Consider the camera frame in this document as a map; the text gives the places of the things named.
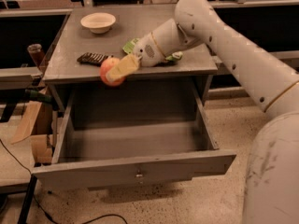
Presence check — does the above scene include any brown glass jar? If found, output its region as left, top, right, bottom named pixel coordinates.
left=27, top=44, right=45, bottom=73

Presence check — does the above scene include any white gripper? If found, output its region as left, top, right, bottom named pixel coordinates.
left=106, top=34, right=164, bottom=82

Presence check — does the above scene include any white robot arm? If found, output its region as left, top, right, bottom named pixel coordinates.
left=105, top=0, right=299, bottom=224

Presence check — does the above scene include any grey cabinet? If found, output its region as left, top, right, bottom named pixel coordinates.
left=44, top=4, right=217, bottom=110

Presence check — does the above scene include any green bottle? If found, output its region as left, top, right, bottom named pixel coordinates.
left=24, top=90, right=52, bottom=104

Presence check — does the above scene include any dark striped snack bar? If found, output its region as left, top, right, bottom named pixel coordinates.
left=77, top=52, right=108, bottom=66

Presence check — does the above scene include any white bowl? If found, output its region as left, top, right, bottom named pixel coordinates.
left=80, top=12, right=116, bottom=34

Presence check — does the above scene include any open grey top drawer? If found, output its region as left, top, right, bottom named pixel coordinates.
left=34, top=78, right=235, bottom=189

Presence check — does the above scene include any green chip bag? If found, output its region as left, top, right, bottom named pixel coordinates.
left=122, top=38, right=183, bottom=63

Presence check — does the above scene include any black floor cable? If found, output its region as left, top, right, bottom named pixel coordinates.
left=0, top=138, right=129, bottom=224

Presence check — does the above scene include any metal drawer handle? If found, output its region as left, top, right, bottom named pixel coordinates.
left=135, top=170, right=144, bottom=184

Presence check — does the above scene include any red apple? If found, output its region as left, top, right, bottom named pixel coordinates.
left=99, top=57, right=124, bottom=87

